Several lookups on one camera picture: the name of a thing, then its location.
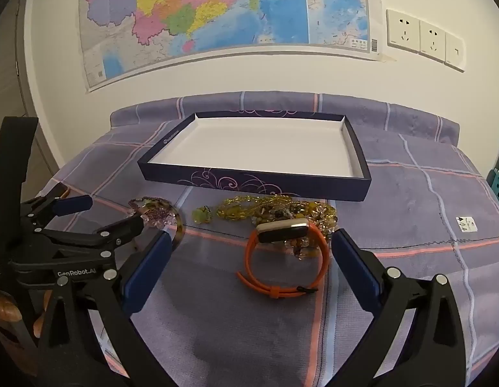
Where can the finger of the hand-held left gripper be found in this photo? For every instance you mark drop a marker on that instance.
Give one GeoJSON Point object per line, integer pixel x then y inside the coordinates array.
{"type": "Point", "coordinates": [120, 229]}
{"type": "Point", "coordinates": [72, 205]}

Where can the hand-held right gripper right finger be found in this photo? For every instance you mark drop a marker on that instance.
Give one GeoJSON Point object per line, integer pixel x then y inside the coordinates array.
{"type": "Point", "coordinates": [354, 266]}

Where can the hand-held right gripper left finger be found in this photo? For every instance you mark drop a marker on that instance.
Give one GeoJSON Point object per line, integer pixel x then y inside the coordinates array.
{"type": "Point", "coordinates": [146, 274]}

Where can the tortoiseshell bangle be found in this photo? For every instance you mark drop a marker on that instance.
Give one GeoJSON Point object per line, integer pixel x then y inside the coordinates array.
{"type": "Point", "coordinates": [179, 225]}

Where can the orange smart band watch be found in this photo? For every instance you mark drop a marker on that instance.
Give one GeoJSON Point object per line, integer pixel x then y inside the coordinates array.
{"type": "Point", "coordinates": [281, 229]}

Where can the navy cardboard box lid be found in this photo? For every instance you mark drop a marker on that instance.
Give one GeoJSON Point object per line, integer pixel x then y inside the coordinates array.
{"type": "Point", "coordinates": [253, 145]}

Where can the person's left hand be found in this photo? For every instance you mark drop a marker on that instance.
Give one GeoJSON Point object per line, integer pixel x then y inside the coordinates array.
{"type": "Point", "coordinates": [3, 308]}

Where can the purple plaid blanket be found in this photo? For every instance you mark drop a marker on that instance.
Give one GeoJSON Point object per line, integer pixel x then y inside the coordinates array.
{"type": "Point", "coordinates": [414, 193]}

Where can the white blanket tag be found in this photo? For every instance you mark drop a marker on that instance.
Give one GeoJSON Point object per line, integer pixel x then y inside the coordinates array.
{"type": "Point", "coordinates": [467, 224]}

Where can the colourful wall map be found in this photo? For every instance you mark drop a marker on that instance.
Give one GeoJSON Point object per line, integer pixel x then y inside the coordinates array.
{"type": "Point", "coordinates": [193, 8]}

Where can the white wall switch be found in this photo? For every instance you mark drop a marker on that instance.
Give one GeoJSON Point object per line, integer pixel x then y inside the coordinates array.
{"type": "Point", "coordinates": [455, 52]}

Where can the white wall socket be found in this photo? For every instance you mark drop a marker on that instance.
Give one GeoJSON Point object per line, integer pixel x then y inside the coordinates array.
{"type": "Point", "coordinates": [402, 30]}
{"type": "Point", "coordinates": [433, 42]}

